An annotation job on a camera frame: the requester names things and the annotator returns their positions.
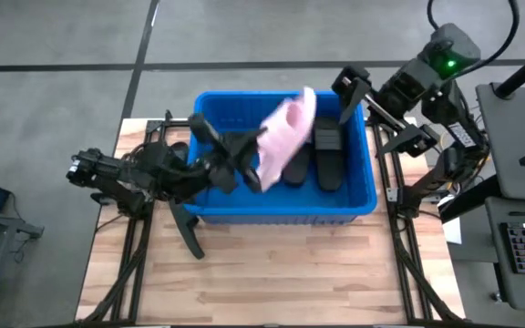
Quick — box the grey side table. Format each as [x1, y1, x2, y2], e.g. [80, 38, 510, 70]
[475, 81, 525, 204]

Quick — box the black diagonal beam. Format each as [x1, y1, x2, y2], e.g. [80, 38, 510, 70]
[438, 174, 508, 224]

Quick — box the pink slide sandal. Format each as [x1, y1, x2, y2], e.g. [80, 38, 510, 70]
[255, 86, 317, 193]

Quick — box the black metal pole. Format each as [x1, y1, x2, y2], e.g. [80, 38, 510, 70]
[492, 40, 525, 100]

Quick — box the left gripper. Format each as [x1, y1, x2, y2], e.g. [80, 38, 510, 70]
[188, 112, 266, 195]

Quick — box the black aluminium rail frame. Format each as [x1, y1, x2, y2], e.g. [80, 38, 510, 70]
[76, 108, 200, 325]
[365, 118, 467, 325]

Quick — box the blue plastic bin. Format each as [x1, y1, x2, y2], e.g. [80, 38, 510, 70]
[182, 90, 379, 227]

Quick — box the white paper sheet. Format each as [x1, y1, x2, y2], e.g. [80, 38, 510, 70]
[442, 195, 463, 246]

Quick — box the silver metal bracket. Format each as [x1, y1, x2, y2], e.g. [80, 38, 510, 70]
[385, 186, 405, 204]

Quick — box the grey keyboard desk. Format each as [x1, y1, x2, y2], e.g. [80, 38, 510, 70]
[484, 195, 525, 315]

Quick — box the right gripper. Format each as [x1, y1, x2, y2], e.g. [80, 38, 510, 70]
[332, 56, 441, 159]

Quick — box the small black slide sandal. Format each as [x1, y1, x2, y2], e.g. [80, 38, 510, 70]
[170, 140, 190, 161]
[168, 200, 207, 261]

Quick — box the large black slide sandal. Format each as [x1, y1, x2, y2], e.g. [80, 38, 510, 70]
[282, 144, 313, 187]
[312, 116, 346, 192]

